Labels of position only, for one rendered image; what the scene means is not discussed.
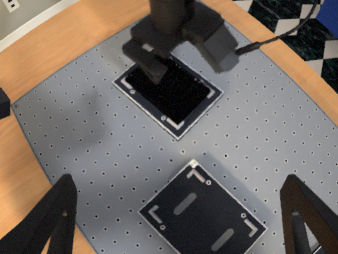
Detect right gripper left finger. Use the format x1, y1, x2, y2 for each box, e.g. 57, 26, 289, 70
0, 174, 78, 254

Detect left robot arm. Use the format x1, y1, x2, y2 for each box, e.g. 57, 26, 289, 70
195, 40, 241, 72

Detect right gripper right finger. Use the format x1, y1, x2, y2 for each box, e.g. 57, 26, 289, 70
280, 174, 338, 254

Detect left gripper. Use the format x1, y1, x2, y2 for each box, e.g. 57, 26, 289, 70
122, 0, 240, 83

